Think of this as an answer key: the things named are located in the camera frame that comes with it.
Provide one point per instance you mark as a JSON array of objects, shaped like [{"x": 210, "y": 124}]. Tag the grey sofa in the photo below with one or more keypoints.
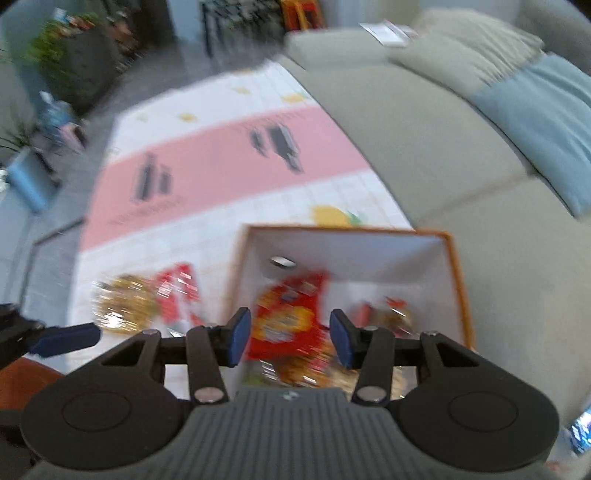
[{"x": 415, "y": 138}]

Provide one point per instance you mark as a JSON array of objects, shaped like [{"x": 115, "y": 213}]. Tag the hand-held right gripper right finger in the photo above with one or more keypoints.
[{"x": 341, "y": 337}]

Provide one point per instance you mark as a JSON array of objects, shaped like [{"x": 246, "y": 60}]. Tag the white paper sheet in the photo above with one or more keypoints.
[{"x": 388, "y": 32}]

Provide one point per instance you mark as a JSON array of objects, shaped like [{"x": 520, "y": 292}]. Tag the blue water jug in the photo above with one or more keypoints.
[{"x": 55, "y": 113}]

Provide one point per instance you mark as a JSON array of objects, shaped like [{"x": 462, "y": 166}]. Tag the dark cabinet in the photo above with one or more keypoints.
[{"x": 90, "y": 78}]

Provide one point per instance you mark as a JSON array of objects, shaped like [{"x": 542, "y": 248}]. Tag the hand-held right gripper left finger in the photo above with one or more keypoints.
[{"x": 240, "y": 334}]

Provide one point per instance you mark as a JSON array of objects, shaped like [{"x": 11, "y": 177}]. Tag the clear brown pastry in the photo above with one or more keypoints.
[{"x": 392, "y": 318}]

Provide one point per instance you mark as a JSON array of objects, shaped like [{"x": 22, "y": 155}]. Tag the phone with lit screen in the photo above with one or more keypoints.
[{"x": 582, "y": 429}]

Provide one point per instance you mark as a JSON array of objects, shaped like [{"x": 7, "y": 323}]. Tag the flowering plants on cabinet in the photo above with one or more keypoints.
[{"x": 60, "y": 37}]

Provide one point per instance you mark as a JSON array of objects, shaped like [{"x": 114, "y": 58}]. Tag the black metal rack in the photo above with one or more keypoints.
[{"x": 240, "y": 23}]

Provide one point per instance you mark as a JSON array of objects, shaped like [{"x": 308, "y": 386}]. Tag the light blue seat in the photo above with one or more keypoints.
[{"x": 32, "y": 180}]

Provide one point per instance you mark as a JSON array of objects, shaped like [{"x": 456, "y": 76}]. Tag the orange cardboard box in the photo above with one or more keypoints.
[{"x": 369, "y": 258}]

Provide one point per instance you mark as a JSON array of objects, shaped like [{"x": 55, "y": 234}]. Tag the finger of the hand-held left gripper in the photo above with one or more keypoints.
[{"x": 69, "y": 338}]

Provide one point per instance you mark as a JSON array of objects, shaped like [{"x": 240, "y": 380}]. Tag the large red snack bag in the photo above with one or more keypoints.
[{"x": 286, "y": 318}]

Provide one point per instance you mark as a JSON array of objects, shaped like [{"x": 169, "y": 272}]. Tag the green leafy plant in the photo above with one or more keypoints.
[{"x": 11, "y": 143}]

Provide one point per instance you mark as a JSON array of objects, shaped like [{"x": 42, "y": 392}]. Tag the orange stool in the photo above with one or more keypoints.
[{"x": 302, "y": 11}]

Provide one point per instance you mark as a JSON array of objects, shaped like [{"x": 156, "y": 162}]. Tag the pink and white checked tablecloth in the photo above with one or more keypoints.
[{"x": 207, "y": 152}]

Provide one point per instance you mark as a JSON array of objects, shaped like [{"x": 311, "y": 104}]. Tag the light blue blanket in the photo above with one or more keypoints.
[{"x": 545, "y": 124}]

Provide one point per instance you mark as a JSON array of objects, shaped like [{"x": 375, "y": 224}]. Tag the beige cushion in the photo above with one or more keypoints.
[{"x": 461, "y": 55}]

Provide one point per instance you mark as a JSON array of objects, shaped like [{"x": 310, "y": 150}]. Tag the orange shrimp stick snack bag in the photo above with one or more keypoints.
[{"x": 124, "y": 302}]

